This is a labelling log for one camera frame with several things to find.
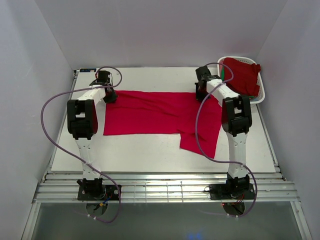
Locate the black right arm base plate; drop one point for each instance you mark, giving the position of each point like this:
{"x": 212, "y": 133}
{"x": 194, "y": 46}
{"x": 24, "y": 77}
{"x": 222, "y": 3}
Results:
{"x": 221, "y": 192}

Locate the green t shirt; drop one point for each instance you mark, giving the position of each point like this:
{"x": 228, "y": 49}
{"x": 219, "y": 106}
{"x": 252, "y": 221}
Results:
{"x": 222, "y": 73}

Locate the white plastic laundry basket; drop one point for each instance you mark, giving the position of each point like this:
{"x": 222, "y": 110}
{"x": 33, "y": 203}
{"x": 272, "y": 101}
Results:
{"x": 261, "y": 95}

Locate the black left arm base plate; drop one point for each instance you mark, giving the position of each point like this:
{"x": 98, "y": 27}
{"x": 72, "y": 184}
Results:
{"x": 110, "y": 192}

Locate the blue label sticker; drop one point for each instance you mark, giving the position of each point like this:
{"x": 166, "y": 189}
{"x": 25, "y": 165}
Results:
{"x": 87, "y": 70}

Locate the dark red folded t shirt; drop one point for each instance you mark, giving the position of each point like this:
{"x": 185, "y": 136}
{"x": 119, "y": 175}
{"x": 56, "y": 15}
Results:
{"x": 245, "y": 77}

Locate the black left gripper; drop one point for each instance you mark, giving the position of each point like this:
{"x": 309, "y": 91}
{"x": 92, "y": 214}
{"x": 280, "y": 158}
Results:
{"x": 112, "y": 99}

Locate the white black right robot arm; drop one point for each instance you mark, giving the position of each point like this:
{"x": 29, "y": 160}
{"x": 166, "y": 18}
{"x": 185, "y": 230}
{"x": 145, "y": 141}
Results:
{"x": 236, "y": 120}

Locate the bright red t shirt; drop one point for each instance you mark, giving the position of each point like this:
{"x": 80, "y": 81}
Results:
{"x": 139, "y": 112}

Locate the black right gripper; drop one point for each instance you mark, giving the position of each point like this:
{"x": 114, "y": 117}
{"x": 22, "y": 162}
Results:
{"x": 198, "y": 97}

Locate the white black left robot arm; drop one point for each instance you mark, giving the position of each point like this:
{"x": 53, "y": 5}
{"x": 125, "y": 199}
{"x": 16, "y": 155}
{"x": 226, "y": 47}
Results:
{"x": 82, "y": 124}

